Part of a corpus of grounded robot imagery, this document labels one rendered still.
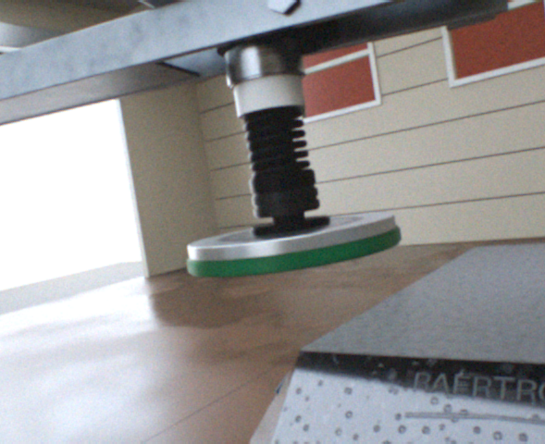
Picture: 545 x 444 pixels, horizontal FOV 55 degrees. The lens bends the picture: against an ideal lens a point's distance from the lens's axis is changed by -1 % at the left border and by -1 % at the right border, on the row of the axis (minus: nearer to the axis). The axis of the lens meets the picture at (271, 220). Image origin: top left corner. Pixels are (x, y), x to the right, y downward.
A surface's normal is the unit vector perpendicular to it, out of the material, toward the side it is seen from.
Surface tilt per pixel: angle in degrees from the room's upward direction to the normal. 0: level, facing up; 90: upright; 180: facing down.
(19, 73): 90
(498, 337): 0
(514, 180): 90
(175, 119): 90
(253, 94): 90
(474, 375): 45
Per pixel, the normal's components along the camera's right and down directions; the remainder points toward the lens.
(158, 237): 0.77, -0.09
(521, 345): -0.15, -0.99
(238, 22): -0.36, 0.11
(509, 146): -0.62, 0.14
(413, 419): -0.51, -0.61
